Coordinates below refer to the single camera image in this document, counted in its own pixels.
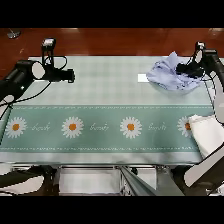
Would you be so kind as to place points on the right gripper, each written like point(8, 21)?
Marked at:
point(189, 69)

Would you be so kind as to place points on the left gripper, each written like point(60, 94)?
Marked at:
point(60, 75)

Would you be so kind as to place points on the light blue shirt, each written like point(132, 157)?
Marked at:
point(165, 75)

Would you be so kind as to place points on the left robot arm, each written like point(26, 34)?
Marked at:
point(18, 76)

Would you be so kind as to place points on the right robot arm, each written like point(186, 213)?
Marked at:
point(213, 60)

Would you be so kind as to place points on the white garment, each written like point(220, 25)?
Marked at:
point(208, 133)

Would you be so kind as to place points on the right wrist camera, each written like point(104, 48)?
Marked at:
point(200, 46)

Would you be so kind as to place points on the silver frame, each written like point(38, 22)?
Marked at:
point(140, 183)

